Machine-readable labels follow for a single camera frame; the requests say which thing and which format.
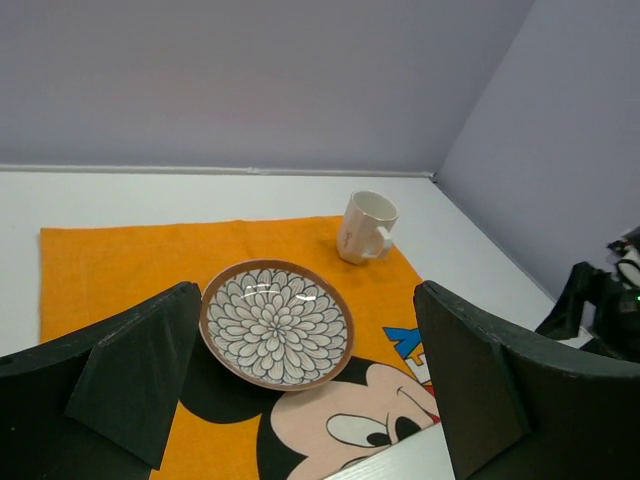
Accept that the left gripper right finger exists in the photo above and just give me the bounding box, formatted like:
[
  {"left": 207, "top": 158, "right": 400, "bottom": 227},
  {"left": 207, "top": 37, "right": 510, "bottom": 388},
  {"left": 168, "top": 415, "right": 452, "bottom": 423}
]
[{"left": 414, "top": 281, "right": 639, "bottom": 479}]

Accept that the orange Mickey Mouse cloth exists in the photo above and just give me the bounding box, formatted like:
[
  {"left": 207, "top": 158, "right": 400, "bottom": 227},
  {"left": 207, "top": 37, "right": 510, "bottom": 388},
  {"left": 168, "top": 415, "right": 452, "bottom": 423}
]
[{"left": 40, "top": 217, "right": 439, "bottom": 479}]

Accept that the floral patterned plate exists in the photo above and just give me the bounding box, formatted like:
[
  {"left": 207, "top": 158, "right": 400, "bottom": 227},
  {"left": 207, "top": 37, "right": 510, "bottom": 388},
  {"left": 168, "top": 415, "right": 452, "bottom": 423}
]
[{"left": 199, "top": 259, "right": 355, "bottom": 392}]

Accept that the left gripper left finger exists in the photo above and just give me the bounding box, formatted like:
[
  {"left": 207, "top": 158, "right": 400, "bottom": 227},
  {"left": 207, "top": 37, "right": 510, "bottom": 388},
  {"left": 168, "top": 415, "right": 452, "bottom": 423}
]
[{"left": 1, "top": 282, "right": 201, "bottom": 479}]

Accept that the white ceramic mug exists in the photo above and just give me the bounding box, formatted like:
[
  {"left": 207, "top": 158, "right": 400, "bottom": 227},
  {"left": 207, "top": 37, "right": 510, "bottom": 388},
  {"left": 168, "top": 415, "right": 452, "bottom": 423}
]
[{"left": 336, "top": 190, "right": 399, "bottom": 265}]

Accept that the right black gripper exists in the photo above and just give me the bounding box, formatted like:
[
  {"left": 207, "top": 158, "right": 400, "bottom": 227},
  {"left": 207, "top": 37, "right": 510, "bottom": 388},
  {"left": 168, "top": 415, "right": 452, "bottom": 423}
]
[{"left": 535, "top": 239, "right": 639, "bottom": 360}]

